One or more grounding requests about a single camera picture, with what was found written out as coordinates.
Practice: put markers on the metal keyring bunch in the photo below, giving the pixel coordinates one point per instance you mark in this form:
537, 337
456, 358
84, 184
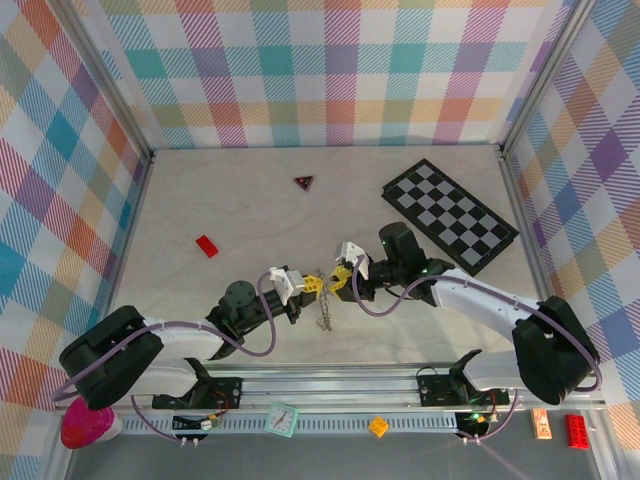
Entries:
326, 320

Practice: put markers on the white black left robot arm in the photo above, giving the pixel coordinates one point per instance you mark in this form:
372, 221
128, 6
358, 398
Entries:
180, 340

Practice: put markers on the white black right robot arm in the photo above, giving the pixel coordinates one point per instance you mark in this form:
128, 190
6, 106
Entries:
485, 305

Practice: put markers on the black grey chessboard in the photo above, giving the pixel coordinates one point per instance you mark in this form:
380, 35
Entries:
450, 210

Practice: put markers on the red block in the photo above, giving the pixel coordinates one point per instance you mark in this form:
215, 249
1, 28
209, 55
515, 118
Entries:
206, 246

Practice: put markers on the black red triangle piece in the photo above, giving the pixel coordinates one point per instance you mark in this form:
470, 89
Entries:
303, 183

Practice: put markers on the teal toy clock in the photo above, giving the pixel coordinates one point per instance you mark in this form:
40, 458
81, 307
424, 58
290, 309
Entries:
281, 420

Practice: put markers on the yellow toy brick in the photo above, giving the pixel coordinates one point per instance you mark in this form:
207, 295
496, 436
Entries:
378, 426

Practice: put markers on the pink cup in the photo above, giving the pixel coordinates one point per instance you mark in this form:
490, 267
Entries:
85, 427

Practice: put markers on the red toy brick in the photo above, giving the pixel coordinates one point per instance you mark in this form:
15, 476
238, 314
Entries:
577, 431

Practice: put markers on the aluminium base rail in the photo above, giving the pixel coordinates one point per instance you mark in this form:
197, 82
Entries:
325, 385

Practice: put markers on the aluminium frame side rail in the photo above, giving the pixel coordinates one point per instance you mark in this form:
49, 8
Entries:
131, 220
525, 225

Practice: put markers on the aluminium frame post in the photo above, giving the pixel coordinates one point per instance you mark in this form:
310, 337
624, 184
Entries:
541, 75
109, 80

